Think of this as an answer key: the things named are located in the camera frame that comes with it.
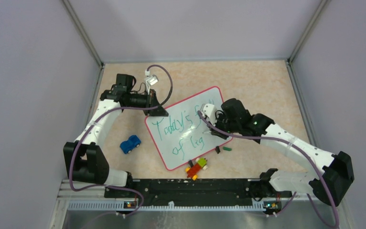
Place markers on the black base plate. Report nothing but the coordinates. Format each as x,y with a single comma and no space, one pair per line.
200,193

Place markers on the red yellow toy brick car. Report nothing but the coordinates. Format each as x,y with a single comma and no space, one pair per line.
193,170

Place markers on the blue toy car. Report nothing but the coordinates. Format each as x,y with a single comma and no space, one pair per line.
130,144

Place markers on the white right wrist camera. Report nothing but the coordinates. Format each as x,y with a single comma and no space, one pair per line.
209,113

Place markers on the green marker cap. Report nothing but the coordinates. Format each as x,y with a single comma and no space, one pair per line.
227,149

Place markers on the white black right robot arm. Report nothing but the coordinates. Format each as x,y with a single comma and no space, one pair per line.
328,176

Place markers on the aluminium frame rail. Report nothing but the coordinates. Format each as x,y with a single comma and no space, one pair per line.
82,196

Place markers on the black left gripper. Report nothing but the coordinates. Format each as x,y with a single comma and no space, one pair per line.
152,101

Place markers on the black whiteboard foot clip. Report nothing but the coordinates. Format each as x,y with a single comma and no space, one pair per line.
217,149
190,163

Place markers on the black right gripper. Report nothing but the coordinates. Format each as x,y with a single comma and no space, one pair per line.
220,117

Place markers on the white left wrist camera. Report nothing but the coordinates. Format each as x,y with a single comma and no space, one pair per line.
150,80

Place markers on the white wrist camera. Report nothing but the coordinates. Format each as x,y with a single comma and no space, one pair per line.
209,113
150,80

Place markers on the pink-framed whiteboard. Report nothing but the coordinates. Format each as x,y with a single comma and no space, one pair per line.
182,135

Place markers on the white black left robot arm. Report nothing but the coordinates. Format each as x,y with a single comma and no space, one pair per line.
84,158

